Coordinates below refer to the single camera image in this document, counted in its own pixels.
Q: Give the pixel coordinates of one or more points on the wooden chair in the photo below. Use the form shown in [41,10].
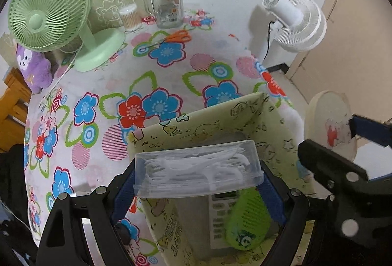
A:
[12,107]

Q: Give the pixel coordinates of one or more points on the green panda case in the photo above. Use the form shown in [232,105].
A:
[248,223]

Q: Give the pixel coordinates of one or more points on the white remote control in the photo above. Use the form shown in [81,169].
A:
[219,223]

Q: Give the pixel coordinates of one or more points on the orange scissors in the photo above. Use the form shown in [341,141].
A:
[180,36]

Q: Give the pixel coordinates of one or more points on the round cream compact mirror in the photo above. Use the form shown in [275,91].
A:
[324,113]

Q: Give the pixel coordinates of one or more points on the green desk fan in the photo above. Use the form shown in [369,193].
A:
[39,21]

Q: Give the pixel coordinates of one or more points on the yellow-green fabric storage box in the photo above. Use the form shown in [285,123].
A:
[214,125]

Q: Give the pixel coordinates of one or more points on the floral tablecloth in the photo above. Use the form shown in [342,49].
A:
[107,76]

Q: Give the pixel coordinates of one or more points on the beige door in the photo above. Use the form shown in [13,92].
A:
[361,39]

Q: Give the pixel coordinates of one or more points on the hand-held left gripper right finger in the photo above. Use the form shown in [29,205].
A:
[272,198]

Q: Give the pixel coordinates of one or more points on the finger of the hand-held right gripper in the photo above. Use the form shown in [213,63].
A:
[327,159]
[373,130]

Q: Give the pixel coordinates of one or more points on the clear floss pick box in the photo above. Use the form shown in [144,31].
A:
[199,171]

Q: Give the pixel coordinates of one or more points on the white floor fan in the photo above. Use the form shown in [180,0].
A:
[294,27]

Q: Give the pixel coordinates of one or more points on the purple plush toy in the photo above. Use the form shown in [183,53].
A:
[33,70]

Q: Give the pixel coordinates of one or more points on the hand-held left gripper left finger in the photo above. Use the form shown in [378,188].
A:
[122,201]

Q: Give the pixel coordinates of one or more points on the cotton swab container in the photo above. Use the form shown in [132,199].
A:
[130,19]

